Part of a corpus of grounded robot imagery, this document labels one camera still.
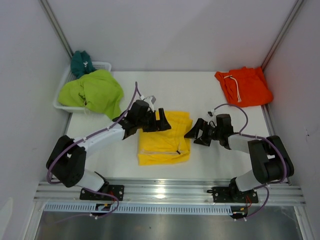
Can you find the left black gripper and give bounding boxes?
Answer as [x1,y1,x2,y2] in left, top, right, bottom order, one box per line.
[137,108,171,133]

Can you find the orange shorts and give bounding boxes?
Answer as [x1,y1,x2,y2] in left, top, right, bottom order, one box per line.
[214,67,274,108]

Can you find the yellow shorts white drawstring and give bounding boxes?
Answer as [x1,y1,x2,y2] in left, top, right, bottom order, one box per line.
[138,142,183,156]

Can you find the lime green shorts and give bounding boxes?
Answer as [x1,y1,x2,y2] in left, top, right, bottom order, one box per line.
[57,69,124,119]

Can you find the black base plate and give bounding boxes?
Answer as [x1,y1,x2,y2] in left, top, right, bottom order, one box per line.
[79,184,125,201]
[206,186,259,204]

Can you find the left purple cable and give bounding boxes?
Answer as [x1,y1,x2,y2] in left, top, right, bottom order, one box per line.
[46,81,141,221]

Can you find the white slotted cable duct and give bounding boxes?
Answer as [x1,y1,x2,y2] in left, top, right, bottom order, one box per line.
[43,202,233,216]

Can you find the aluminium mounting rail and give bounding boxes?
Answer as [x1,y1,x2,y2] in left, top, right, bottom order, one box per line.
[33,178,306,206]

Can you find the teal shorts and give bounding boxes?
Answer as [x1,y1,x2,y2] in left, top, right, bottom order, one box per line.
[70,50,97,79]

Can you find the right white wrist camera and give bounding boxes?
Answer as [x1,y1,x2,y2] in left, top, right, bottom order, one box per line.
[207,109,217,118]

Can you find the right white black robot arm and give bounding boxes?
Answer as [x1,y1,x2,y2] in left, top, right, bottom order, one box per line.
[184,114,295,203]

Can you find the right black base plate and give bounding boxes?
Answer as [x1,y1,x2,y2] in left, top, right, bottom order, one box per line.
[206,186,259,204]

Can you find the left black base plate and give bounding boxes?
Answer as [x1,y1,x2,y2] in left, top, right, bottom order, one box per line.
[79,184,125,201]

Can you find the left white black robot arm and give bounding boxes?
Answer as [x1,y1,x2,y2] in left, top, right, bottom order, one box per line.
[46,100,172,200]

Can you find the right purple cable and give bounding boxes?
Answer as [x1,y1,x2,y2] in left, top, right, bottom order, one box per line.
[212,103,289,221]

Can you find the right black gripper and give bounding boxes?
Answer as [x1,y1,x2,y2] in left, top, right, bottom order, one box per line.
[184,118,222,147]

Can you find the white plastic bin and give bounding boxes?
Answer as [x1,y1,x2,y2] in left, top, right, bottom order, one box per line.
[52,61,112,114]

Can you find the purple cable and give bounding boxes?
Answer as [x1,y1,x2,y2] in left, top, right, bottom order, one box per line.
[212,103,289,221]
[46,81,141,221]

